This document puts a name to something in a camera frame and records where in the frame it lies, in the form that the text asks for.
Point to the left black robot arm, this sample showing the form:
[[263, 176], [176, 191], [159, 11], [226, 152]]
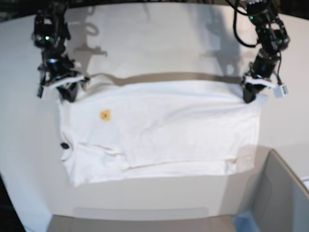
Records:
[[273, 38]]

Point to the white printed t-shirt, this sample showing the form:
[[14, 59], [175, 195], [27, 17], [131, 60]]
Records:
[[158, 129]]

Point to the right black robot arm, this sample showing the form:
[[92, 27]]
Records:
[[50, 35]]

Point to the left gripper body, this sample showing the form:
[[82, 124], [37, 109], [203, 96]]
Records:
[[279, 88]]

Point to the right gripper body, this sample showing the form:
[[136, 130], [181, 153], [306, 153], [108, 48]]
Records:
[[48, 82]]

